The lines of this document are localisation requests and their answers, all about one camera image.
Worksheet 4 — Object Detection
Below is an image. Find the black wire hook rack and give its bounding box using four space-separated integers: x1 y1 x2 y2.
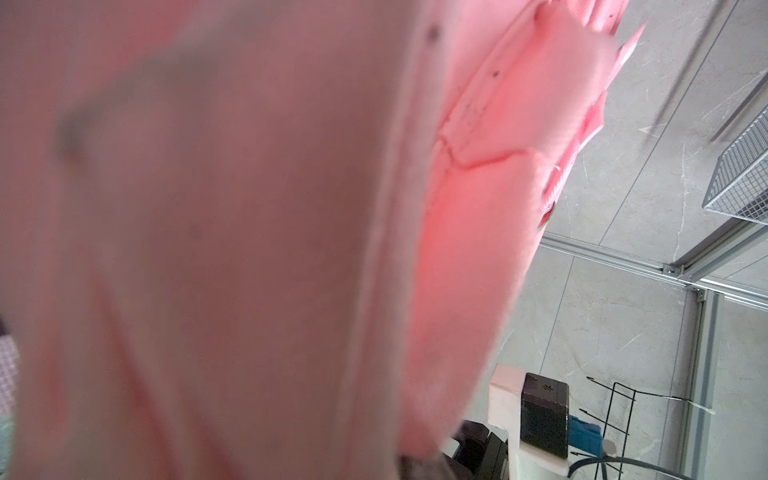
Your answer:
573 375 716 479

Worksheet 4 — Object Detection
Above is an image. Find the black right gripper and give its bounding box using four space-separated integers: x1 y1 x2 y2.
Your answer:
449 420 509 480

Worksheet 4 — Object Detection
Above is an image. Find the pink school backpack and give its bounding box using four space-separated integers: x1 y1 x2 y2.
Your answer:
1 1 635 479

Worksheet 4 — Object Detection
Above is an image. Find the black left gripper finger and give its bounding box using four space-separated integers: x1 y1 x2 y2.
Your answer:
398 454 474 480

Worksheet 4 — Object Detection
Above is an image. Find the white wire mesh basket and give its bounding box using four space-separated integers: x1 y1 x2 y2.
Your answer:
702 108 767 225

